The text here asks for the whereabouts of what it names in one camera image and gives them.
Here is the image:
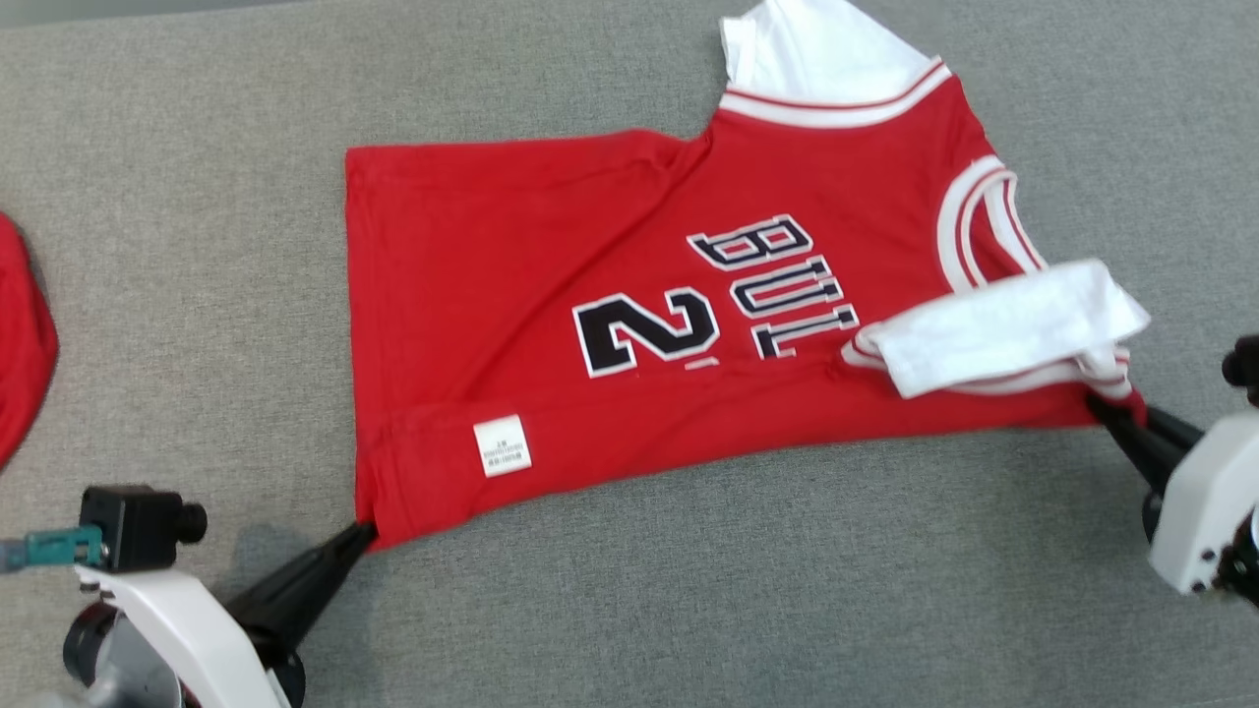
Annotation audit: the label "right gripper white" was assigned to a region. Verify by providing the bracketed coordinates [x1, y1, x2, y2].
[1085, 393, 1259, 598]

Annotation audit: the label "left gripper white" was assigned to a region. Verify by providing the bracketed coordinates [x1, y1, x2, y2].
[79, 521, 379, 708]

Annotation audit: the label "plain red garment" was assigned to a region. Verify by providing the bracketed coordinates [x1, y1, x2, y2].
[0, 211, 60, 473]

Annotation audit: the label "red basketball jersey white sleeves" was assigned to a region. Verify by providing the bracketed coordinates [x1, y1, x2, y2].
[344, 0, 1152, 554]

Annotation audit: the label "grey fabric sofa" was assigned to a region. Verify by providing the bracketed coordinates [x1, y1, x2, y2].
[0, 0, 1259, 708]

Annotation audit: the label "teal left camera connector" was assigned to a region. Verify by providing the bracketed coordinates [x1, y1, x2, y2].
[0, 525, 105, 574]

